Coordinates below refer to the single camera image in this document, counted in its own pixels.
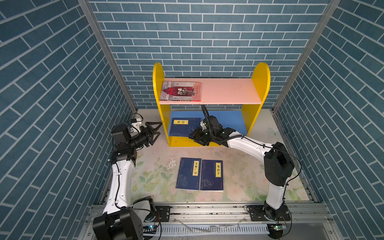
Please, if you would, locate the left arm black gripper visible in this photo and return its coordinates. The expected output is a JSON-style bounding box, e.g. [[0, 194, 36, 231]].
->
[[127, 122, 161, 151]]

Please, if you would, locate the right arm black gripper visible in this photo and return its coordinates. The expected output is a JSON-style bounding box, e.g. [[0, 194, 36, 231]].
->
[[187, 127, 216, 146]]

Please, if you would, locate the blue book yellow label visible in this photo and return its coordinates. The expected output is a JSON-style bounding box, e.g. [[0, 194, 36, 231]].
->
[[169, 118, 201, 138]]

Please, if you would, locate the illustrated red grey book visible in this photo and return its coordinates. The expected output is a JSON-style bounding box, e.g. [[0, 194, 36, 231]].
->
[[160, 81, 202, 102]]

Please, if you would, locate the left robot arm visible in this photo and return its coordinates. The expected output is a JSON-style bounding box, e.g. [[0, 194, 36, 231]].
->
[[93, 122, 162, 240]]

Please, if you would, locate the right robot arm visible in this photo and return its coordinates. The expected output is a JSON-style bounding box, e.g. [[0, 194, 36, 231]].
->
[[189, 112, 295, 221]]

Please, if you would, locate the yellow wooden bookshelf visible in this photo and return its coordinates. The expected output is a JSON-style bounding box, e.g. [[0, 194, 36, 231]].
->
[[153, 63, 271, 147]]

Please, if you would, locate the floral table mat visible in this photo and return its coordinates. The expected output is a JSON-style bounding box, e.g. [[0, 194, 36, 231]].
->
[[128, 108, 310, 203]]

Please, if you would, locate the blue book left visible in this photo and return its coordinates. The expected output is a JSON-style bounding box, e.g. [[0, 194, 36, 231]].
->
[[176, 158, 202, 191]]

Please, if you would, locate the blue book underneath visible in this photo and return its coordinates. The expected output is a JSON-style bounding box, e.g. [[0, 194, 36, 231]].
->
[[200, 160, 224, 192]]

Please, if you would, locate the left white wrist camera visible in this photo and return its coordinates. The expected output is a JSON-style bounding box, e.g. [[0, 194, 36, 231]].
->
[[129, 118, 143, 136]]

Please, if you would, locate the black corrugated cable right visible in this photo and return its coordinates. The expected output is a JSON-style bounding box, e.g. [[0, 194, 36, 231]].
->
[[200, 104, 244, 145]]

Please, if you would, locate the aluminium front rail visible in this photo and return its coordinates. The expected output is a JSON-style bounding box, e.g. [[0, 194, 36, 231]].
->
[[80, 201, 340, 238]]

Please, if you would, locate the aluminium corner post left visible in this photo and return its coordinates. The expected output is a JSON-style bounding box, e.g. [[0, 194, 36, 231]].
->
[[78, 0, 137, 112]]

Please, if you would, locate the aluminium corner post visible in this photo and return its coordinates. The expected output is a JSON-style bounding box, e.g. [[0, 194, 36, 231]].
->
[[78, 0, 137, 112], [272, 0, 341, 113]]

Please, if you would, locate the aluminium corner post right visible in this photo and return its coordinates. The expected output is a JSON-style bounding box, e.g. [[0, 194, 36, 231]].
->
[[272, 0, 341, 113]]

